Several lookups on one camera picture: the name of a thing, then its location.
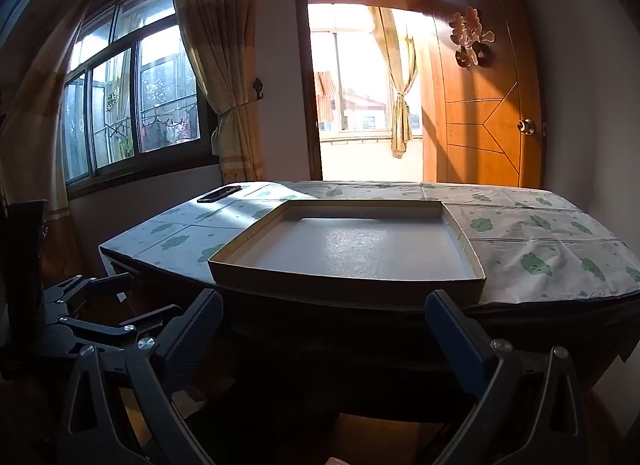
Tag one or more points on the black smartphone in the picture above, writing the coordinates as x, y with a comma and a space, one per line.
219, 194

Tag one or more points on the balcony curtain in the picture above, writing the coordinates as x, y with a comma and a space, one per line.
400, 110

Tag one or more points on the cloud print tablecloth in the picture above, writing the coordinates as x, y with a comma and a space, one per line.
525, 230

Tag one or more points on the orange hanging cloth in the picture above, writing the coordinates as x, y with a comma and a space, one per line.
325, 95

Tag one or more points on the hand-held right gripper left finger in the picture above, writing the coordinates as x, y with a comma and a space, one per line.
191, 342

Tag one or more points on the wooden door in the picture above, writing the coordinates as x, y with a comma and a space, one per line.
480, 110

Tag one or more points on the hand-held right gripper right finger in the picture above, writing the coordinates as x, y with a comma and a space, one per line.
454, 337

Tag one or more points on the orange curtain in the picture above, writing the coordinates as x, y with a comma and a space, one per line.
25, 135

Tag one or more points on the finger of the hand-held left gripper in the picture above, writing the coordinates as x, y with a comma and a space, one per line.
130, 327
95, 290

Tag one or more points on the yellow checked curtain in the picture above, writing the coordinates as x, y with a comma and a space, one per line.
220, 55

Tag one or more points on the shallow cardboard box tray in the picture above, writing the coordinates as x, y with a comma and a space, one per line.
350, 250

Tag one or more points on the wall curtain hook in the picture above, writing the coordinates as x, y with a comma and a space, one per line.
258, 89

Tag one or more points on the brass door knob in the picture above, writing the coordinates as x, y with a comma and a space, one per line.
526, 127

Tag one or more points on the dark framed window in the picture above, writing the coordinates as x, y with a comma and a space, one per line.
150, 95

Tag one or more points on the dark wooden table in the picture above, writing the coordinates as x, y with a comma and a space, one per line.
325, 345

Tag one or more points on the paper-cut door decoration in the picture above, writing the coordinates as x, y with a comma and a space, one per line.
470, 35

